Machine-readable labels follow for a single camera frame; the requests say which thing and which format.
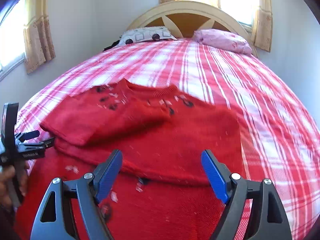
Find white black patterned pillow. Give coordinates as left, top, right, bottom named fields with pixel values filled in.
left=118, top=26, right=177, bottom=46

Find beige patterned curtain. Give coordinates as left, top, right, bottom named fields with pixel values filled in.
left=159, top=0, right=273, bottom=52

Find pink pillow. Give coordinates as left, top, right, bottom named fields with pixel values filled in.
left=192, top=29, right=252, bottom=56

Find black object beside bed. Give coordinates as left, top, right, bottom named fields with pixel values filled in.
left=103, top=40, right=120, bottom=51

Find red knit sweater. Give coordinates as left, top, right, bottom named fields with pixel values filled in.
left=15, top=79, right=244, bottom=239

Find person's left hand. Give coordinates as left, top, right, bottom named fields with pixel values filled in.
left=1, top=161, right=30, bottom=211

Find cream wooden headboard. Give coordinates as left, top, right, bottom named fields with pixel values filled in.
left=128, top=1, right=258, bottom=57

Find beige side window curtain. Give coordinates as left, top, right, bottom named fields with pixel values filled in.
left=23, top=0, right=56, bottom=74

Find red white plaid bedspread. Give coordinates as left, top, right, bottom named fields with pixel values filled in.
left=16, top=40, right=319, bottom=239

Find side window with frame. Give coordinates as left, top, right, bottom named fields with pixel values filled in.
left=1, top=0, right=25, bottom=80

